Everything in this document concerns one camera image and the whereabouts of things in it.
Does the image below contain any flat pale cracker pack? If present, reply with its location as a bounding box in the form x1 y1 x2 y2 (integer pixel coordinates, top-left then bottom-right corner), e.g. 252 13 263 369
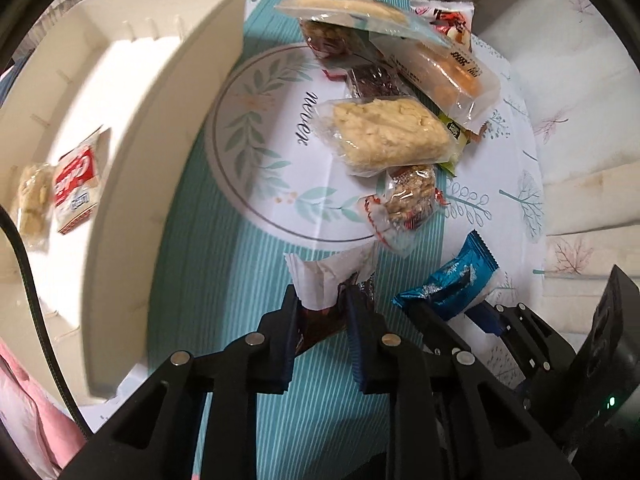
276 0 451 49

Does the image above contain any white plastic storage bin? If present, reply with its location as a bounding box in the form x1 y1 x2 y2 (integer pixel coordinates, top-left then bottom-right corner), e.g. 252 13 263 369
1 0 246 405

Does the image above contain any dark date bar pack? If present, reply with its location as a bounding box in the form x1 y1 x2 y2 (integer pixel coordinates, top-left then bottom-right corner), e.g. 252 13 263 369
346 63 416 99

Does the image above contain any red white wafer pack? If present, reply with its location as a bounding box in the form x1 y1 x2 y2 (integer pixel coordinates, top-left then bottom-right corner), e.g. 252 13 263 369
52 126 111 235

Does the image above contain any blue foil snack pack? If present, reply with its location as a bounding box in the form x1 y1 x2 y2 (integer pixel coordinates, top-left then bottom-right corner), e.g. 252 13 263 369
392 230 500 321

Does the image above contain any teal white patterned tablecloth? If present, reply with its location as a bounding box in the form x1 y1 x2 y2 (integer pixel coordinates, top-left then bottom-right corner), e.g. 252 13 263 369
146 0 544 479

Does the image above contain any black cable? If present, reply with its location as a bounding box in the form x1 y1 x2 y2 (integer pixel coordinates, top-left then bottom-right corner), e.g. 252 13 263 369
0 204 94 441

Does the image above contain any walnut nut bar pack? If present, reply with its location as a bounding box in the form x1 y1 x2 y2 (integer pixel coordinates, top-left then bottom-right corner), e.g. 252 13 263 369
358 165 446 256

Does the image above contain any red white hawthorn snack bag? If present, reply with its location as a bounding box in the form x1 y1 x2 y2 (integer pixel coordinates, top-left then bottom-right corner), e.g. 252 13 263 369
409 0 475 52

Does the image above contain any orange bread clear pack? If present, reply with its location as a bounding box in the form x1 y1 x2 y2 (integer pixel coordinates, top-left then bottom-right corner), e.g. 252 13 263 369
370 34 501 133

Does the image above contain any yellow crumbly cake pack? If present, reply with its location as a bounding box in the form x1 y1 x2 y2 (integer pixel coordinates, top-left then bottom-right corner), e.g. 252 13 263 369
310 96 462 177

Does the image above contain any white snack pack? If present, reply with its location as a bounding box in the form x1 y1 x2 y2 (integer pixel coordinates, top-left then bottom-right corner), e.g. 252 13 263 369
284 243 378 311

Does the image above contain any pale crispy snack in bin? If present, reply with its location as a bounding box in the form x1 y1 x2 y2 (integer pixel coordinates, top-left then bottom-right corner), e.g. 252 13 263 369
13 162 53 252

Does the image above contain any green wrapper snack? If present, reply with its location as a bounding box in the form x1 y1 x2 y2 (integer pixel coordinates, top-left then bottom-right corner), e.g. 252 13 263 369
437 112 489 177

